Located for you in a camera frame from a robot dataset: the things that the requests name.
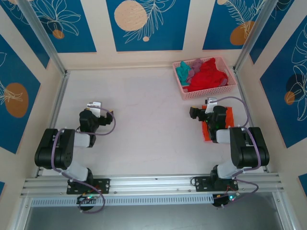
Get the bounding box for pink plastic basket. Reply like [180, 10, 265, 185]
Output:
[172, 56, 238, 101]

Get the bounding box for white slotted cable duct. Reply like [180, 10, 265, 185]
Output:
[30, 194, 214, 207]

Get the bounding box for red t-shirt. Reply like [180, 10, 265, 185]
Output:
[186, 58, 229, 93]

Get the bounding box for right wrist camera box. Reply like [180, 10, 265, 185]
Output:
[205, 97, 218, 114]

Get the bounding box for aluminium frame post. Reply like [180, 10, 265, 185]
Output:
[233, 0, 295, 74]
[16, 0, 68, 76]

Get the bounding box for orange folded t-shirt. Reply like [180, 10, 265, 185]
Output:
[201, 104, 235, 142]

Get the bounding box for aluminium side rail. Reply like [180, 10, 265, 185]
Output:
[35, 70, 71, 178]
[232, 68, 271, 173]

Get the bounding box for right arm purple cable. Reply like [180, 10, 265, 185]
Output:
[214, 96, 262, 209]

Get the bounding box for aluminium frame leg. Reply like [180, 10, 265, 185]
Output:
[12, 196, 33, 230]
[272, 191, 297, 230]

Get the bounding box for wide aluminium mounting rail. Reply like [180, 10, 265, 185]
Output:
[20, 173, 285, 197]

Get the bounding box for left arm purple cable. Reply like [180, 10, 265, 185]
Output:
[51, 107, 117, 214]

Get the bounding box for teal t-shirt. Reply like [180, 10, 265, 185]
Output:
[176, 60, 192, 87]

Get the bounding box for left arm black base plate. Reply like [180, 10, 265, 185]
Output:
[66, 178, 111, 195]

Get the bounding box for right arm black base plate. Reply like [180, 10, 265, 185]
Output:
[193, 176, 239, 192]

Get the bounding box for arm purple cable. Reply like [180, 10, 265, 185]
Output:
[214, 96, 262, 209]
[51, 107, 117, 214]

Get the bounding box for small controller board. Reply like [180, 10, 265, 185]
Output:
[76, 194, 99, 205]
[212, 193, 241, 208]

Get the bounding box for purple t-shirt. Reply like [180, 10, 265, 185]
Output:
[186, 58, 228, 87]

